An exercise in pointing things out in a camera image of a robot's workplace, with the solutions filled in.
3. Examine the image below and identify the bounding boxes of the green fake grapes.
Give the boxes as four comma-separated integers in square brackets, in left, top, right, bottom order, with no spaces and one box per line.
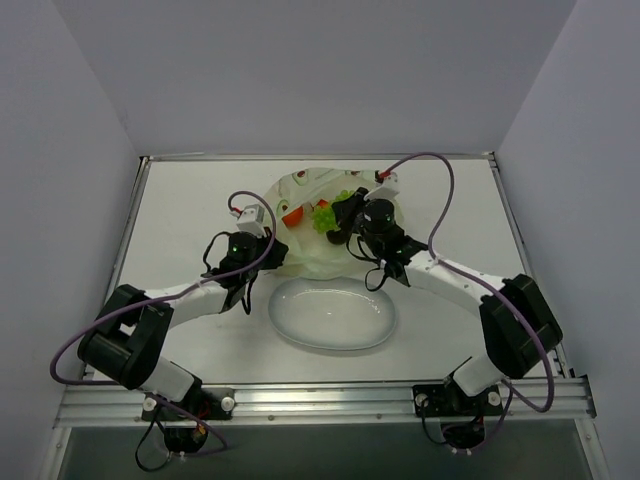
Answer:
[311,190,354,234]

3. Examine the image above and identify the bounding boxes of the orange fake fruit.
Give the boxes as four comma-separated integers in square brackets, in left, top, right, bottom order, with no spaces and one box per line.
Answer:
[282,206,304,228]

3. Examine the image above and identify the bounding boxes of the translucent plastic bag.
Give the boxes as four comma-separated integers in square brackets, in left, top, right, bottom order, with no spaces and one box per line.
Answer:
[264,167,376,280]

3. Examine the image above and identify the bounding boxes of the dark round fake fruit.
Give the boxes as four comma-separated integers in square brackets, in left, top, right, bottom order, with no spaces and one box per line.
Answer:
[326,230,351,245]

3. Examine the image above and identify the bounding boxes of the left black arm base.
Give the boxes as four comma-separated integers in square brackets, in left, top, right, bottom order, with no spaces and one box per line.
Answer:
[143,383,236,457]

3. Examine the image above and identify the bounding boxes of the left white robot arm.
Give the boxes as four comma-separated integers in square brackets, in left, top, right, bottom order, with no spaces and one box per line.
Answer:
[77,232,288,419]

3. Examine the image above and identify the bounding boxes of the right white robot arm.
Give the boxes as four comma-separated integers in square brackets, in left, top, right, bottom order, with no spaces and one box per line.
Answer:
[331,188,563,413]

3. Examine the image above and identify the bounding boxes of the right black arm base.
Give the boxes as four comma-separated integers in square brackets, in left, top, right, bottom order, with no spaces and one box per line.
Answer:
[412,375,505,455]

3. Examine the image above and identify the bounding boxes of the white oval plate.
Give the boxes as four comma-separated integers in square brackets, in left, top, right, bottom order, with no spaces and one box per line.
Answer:
[268,278,397,351]

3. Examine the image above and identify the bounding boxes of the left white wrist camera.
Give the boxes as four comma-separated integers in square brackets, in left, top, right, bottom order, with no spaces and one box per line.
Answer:
[236,204,266,238]

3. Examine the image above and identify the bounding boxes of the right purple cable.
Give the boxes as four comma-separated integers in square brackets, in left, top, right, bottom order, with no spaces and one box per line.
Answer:
[377,152,556,446]

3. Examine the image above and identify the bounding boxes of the purple cable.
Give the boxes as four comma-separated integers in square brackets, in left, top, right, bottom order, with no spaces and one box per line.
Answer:
[377,152,556,446]
[49,191,279,456]

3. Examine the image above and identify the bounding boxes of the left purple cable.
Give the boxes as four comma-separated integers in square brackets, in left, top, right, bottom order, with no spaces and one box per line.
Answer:
[49,191,279,456]

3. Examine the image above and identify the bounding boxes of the aluminium front rail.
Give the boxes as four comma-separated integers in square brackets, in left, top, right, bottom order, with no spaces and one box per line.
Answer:
[54,378,596,428]

